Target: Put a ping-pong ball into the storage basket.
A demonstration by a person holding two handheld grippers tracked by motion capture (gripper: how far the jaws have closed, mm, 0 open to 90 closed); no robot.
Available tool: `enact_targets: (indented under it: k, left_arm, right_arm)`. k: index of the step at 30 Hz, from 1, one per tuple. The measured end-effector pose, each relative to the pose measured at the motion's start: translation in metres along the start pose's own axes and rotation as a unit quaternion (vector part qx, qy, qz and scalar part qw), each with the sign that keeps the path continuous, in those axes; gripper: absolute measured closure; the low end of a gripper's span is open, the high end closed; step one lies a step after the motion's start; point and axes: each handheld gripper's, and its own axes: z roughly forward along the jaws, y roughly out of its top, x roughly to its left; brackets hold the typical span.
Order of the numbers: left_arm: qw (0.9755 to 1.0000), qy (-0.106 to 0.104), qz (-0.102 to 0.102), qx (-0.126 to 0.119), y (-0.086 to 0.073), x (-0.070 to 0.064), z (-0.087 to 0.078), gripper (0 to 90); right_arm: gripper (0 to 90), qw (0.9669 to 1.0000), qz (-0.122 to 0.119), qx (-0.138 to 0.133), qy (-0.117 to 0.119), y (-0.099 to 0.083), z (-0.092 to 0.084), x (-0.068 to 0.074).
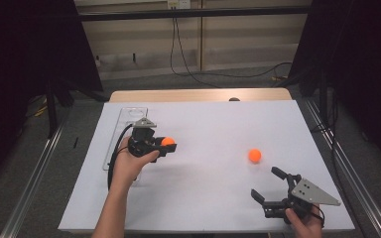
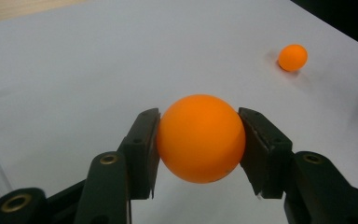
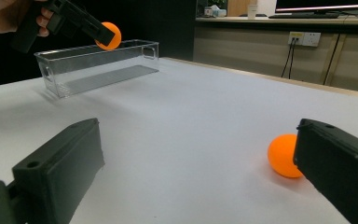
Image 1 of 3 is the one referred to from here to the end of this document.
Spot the black stand pole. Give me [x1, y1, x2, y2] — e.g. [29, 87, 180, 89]
[318, 73, 330, 128]
[46, 83, 59, 138]

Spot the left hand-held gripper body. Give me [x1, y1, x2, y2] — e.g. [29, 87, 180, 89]
[127, 117, 163, 163]

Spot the white table board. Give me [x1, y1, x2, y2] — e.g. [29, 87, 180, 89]
[58, 99, 356, 232]

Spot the black curtain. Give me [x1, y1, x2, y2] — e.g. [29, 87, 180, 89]
[289, 0, 381, 175]
[0, 0, 104, 189]

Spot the white wall outlet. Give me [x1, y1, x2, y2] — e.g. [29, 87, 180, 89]
[167, 0, 191, 10]

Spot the clear plastic container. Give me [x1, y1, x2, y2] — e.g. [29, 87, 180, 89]
[102, 106, 152, 183]

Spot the black wall cable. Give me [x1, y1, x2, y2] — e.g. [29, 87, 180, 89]
[170, 17, 221, 89]
[175, 17, 294, 79]

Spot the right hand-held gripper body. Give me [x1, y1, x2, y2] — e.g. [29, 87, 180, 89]
[261, 173, 342, 221]

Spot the aluminium floor rail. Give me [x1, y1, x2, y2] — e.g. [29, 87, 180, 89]
[304, 98, 381, 238]
[0, 127, 64, 238]

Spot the black right gripper strap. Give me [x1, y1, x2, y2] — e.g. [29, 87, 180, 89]
[311, 204, 325, 229]

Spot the person's right hand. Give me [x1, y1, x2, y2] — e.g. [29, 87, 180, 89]
[284, 204, 325, 238]

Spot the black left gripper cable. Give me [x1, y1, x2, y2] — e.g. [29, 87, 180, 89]
[106, 123, 135, 192]

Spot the black horizontal bar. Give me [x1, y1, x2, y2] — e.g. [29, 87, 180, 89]
[78, 5, 312, 22]

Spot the person's left hand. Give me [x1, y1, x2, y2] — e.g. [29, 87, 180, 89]
[112, 137, 162, 190]

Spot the orange ball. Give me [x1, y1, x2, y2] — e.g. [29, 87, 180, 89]
[248, 148, 263, 164]
[160, 136, 177, 147]

